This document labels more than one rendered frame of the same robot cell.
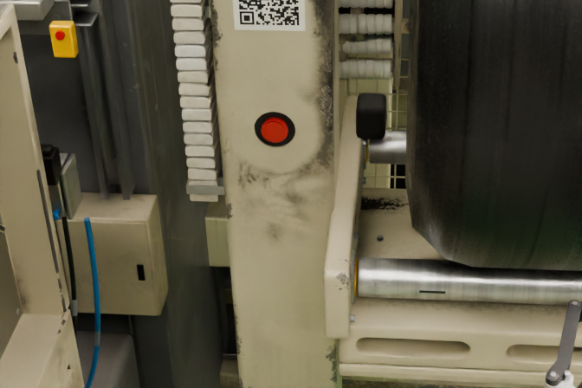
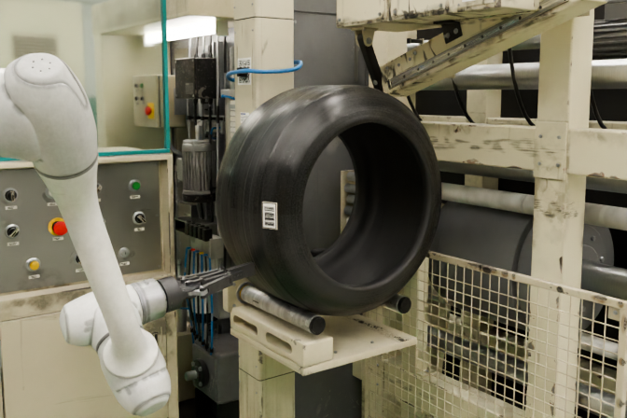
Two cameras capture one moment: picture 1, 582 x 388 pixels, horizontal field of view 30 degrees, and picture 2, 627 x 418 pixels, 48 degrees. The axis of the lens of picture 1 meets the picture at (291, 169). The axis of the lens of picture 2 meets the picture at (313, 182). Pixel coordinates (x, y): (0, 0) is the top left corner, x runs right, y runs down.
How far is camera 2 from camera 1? 160 cm
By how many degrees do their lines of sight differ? 51
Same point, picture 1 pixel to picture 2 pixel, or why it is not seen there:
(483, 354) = (260, 335)
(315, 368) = (254, 352)
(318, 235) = not seen: hidden behind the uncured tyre
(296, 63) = not seen: hidden behind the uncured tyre
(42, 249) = (168, 244)
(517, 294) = (274, 310)
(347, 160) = not seen: hidden behind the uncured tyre
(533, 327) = (274, 327)
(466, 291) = (263, 304)
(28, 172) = (167, 213)
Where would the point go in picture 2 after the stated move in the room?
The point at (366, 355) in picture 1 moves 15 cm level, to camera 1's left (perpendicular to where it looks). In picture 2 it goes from (235, 325) to (204, 312)
